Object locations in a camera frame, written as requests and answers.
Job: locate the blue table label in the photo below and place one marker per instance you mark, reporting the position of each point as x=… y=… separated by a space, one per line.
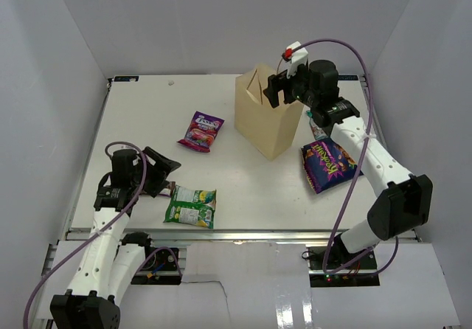
x=126 y=79
x=348 y=78

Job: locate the brown paper bag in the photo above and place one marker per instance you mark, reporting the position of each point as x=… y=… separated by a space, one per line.
x=270 y=130

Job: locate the purple nut snack bag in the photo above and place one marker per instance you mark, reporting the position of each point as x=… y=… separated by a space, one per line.
x=326 y=164

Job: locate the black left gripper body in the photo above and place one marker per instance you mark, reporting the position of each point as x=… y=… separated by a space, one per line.
x=153 y=178

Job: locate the blue right table label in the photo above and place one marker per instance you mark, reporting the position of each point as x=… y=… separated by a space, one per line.
x=348 y=78

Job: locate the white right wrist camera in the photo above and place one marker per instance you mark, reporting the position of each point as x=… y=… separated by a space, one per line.
x=295 y=56

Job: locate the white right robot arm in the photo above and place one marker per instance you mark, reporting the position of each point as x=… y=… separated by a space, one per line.
x=403 y=200

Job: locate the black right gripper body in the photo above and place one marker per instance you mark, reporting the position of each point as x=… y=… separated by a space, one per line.
x=301 y=82

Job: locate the blue left table label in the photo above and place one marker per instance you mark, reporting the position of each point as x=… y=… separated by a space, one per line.
x=126 y=79

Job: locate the red purple candy bag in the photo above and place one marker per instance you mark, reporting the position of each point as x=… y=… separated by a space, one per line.
x=201 y=132

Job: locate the green candy bag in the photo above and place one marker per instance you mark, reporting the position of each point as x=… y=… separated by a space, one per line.
x=192 y=207

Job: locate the aluminium front table rail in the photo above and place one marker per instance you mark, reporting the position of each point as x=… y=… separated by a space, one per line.
x=241 y=236

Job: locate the teal snack packet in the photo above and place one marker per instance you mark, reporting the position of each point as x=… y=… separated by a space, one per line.
x=317 y=132

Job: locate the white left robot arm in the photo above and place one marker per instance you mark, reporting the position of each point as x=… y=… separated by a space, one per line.
x=110 y=258

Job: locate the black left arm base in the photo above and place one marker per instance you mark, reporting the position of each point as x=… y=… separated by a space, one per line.
x=161 y=269

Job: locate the brown chocolate bar wrapper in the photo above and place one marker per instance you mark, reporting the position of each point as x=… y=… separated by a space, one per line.
x=168 y=190

